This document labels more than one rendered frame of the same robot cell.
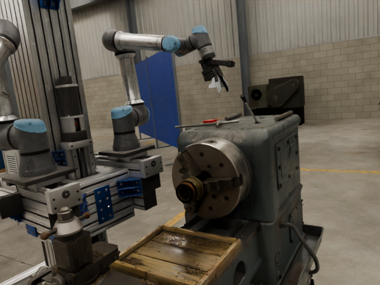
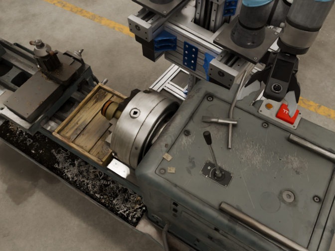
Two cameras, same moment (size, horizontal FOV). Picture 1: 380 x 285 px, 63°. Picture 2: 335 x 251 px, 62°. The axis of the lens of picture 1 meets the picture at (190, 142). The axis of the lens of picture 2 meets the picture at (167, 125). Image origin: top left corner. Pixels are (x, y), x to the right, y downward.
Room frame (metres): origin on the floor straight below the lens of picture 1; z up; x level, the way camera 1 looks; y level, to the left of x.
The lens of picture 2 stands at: (1.33, -0.61, 2.06)
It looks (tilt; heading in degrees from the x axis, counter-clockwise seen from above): 61 degrees down; 89
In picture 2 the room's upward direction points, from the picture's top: 1 degrees counter-clockwise
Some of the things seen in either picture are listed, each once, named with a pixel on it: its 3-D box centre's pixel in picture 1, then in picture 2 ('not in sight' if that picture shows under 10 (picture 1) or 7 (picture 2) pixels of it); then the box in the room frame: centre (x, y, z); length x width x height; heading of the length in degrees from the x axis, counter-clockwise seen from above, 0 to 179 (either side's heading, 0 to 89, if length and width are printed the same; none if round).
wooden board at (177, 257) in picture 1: (177, 254); (101, 121); (1.02, 0.09, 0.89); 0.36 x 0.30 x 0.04; 57
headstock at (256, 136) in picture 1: (244, 159); (236, 176); (1.59, -0.27, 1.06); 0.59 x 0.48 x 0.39; 147
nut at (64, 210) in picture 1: (65, 213); (38, 43); (0.77, 0.34, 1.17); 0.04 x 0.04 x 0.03
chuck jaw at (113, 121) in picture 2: (220, 184); (115, 136); (1.13, -0.10, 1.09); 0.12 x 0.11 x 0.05; 57
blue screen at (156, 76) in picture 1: (152, 103); not in sight; (8.10, 0.86, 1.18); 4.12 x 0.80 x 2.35; 20
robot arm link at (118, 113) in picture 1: (123, 118); (258, 4); (1.72, 0.35, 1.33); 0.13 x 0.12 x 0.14; 155
